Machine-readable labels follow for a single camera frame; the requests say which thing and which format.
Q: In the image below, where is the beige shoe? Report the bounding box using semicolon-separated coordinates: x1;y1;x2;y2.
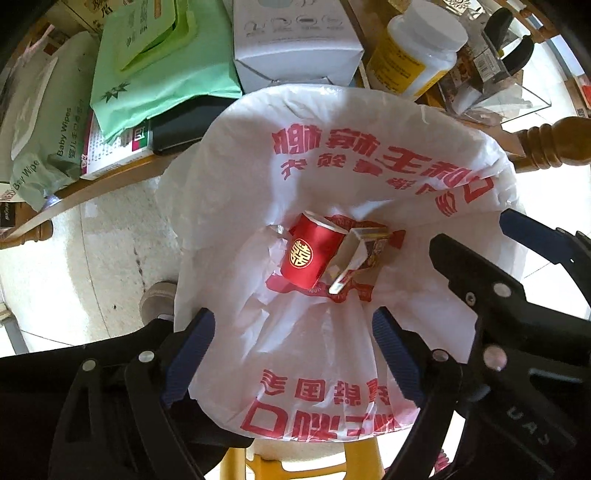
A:
140;281;178;324

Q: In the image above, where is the wooden table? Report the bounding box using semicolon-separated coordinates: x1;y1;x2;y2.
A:
0;9;527;250

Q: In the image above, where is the red and white medicine box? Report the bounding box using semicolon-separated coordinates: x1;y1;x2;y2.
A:
79;113;155;181

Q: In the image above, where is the clear acrylic box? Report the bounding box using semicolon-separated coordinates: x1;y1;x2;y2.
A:
443;18;552;125

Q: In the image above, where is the green wet wipes pack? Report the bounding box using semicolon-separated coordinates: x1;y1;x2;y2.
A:
90;0;243;139

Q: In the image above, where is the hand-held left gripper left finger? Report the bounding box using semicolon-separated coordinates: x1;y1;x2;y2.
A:
58;308;218;480

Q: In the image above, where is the red paper cup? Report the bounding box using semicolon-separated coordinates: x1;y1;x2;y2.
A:
279;210;347;289

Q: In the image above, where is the white plastic bag red print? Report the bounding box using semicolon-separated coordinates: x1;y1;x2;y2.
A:
154;83;527;444

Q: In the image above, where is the wooden chair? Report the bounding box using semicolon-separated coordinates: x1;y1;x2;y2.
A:
510;115;591;174

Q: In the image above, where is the crumpled printed carton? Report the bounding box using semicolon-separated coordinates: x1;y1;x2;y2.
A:
328;226;393;296

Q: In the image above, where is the grey-green baby wipes pack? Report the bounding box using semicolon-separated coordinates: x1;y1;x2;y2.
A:
0;32;100;208

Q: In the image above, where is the yellow stool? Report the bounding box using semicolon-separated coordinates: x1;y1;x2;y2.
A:
219;436;386;480

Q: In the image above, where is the brown cardboard box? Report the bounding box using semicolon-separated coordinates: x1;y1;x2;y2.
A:
564;76;591;121

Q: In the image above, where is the black packet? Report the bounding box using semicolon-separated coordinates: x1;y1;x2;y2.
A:
0;182;21;234

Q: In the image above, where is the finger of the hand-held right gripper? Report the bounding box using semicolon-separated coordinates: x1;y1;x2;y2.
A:
428;232;528;370
499;209;591;278

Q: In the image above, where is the white cardboard box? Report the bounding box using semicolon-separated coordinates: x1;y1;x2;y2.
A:
232;0;364;93

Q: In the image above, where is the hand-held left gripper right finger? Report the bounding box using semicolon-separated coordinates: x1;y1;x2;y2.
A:
372;306;463;480

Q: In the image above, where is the black flat box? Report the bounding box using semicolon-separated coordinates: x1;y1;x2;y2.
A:
148;95;241;155

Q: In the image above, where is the beige printed box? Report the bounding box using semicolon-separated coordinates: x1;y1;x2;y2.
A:
60;0;160;35

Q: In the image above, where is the white bottle yellow label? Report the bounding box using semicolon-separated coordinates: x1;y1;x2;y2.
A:
366;0;469;100

